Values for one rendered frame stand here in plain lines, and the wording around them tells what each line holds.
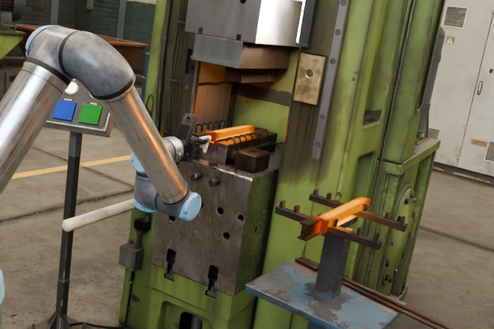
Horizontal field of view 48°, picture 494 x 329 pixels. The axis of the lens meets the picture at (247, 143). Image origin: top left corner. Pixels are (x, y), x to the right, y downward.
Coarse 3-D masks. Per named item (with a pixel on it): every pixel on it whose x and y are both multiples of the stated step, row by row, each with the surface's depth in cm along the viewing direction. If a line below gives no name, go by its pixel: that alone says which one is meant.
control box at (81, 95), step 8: (72, 80) 216; (80, 88) 215; (64, 96) 214; (72, 96) 214; (80, 96) 214; (88, 96) 214; (80, 104) 213; (96, 104) 213; (80, 112) 212; (104, 112) 212; (48, 120) 210; (56, 120) 210; (64, 120) 211; (72, 120) 211; (104, 120) 211; (112, 120) 217; (56, 128) 216; (64, 128) 214; (72, 128) 213; (80, 128) 211; (88, 128) 210; (96, 128) 210; (104, 128) 210; (104, 136) 216
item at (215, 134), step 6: (240, 126) 226; (246, 126) 228; (252, 126) 230; (204, 132) 202; (210, 132) 203; (216, 132) 207; (222, 132) 209; (228, 132) 213; (234, 132) 217; (240, 132) 222; (246, 132) 227; (216, 138) 206
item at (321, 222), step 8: (352, 200) 171; (360, 200) 172; (368, 200) 174; (336, 208) 161; (344, 208) 162; (352, 208) 163; (360, 208) 169; (312, 216) 148; (320, 216) 152; (328, 216) 153; (336, 216) 154; (344, 216) 159; (304, 224) 141; (312, 224) 142; (320, 224) 148; (328, 224) 150; (304, 232) 141; (312, 232) 145; (304, 240) 141
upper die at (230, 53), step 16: (208, 48) 202; (224, 48) 198; (240, 48) 195; (256, 48) 204; (272, 48) 216; (288, 48) 229; (224, 64) 199; (240, 64) 197; (256, 64) 207; (272, 64) 219; (288, 64) 232
